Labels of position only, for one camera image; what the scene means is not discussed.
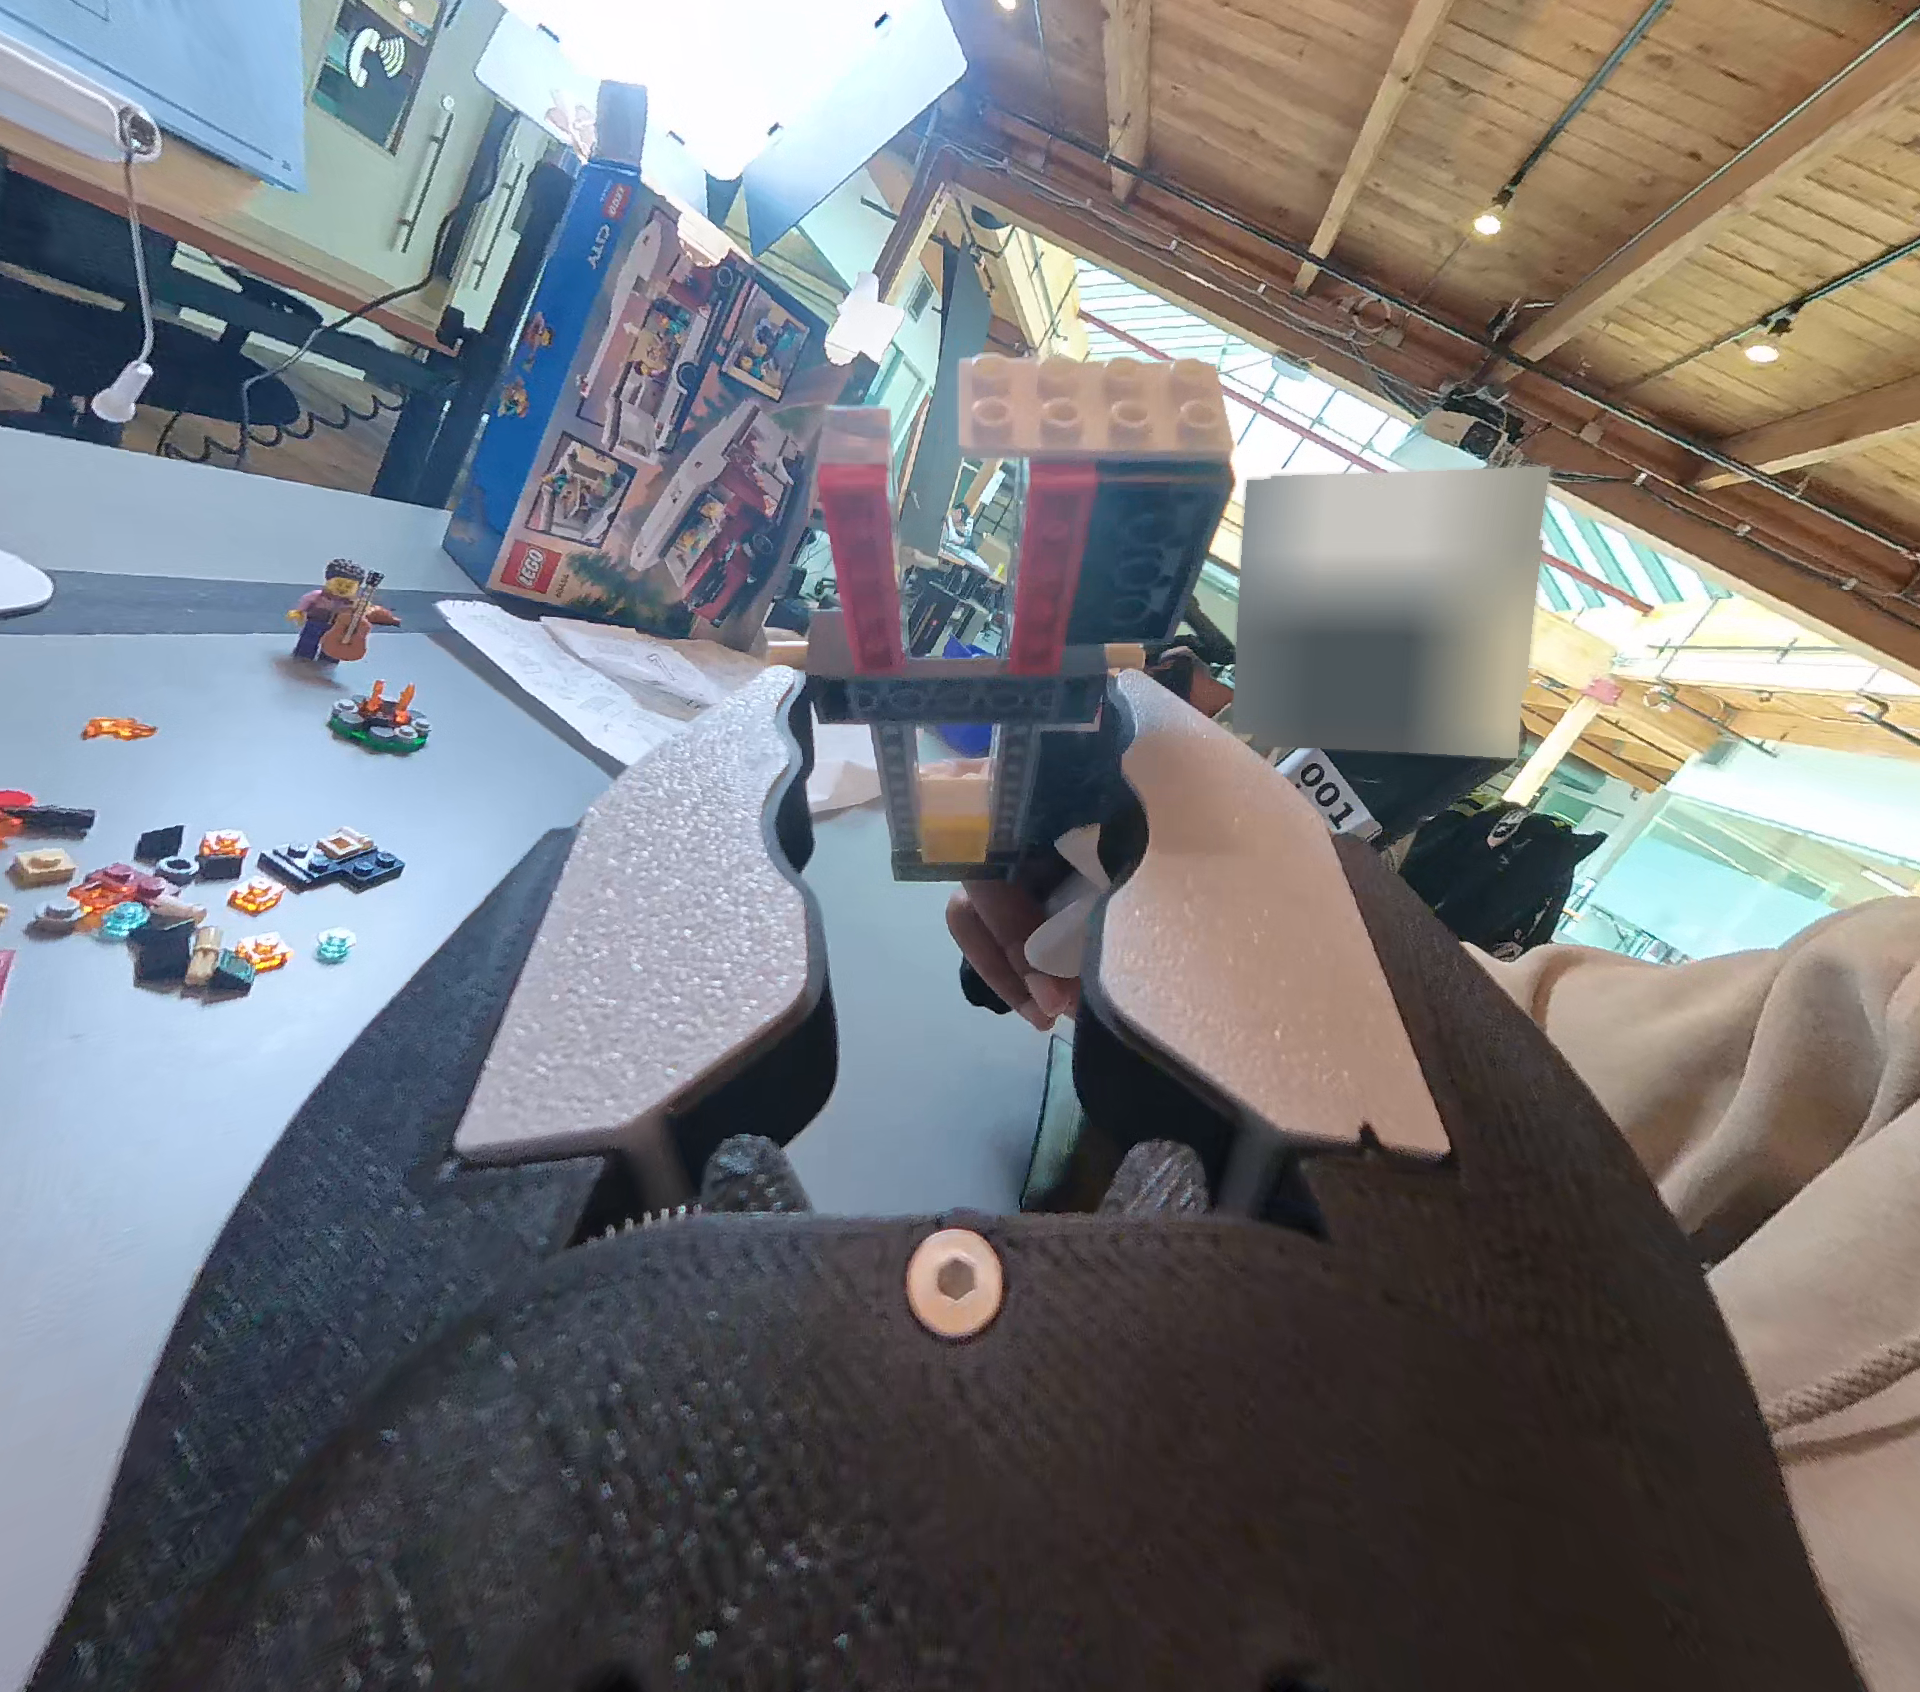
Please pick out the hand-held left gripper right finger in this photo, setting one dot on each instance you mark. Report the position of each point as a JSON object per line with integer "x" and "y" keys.
{"x": 1260, "y": 958}

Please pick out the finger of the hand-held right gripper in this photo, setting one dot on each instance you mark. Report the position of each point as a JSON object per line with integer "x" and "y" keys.
{"x": 1077, "y": 905}

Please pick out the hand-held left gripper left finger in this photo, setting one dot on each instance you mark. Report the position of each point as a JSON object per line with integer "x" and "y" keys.
{"x": 646, "y": 942}

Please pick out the grey lego model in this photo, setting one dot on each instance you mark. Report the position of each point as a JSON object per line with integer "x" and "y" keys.
{"x": 1094, "y": 409}

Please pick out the black lego plate assembly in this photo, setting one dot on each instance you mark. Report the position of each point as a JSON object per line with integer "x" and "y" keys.
{"x": 322, "y": 864}

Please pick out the lego campfire on green plate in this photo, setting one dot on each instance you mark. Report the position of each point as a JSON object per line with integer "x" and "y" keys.
{"x": 381, "y": 725}

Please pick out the lego minifigure with guitar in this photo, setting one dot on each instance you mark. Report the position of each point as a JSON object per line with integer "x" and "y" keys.
{"x": 333, "y": 621}

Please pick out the pile of loose lego pieces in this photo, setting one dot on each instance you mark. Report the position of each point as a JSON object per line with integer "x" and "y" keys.
{"x": 158, "y": 950}

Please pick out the lego set box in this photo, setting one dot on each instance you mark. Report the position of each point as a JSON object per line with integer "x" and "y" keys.
{"x": 646, "y": 431}

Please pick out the orange lego flame piece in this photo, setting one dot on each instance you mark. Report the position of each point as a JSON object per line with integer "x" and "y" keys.
{"x": 117, "y": 728}

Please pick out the person's right hand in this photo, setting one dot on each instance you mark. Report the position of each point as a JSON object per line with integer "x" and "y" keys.
{"x": 996, "y": 950}

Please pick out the white printed paper bag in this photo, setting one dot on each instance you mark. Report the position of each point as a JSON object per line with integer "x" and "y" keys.
{"x": 601, "y": 672}

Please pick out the teal transparent round stud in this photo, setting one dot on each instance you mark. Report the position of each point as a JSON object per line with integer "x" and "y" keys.
{"x": 336, "y": 945}

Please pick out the person's beige hoodie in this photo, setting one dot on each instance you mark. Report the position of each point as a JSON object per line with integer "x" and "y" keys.
{"x": 1801, "y": 1123}

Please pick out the wall sign with phone icon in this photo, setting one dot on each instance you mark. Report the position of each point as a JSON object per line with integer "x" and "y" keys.
{"x": 373, "y": 51}

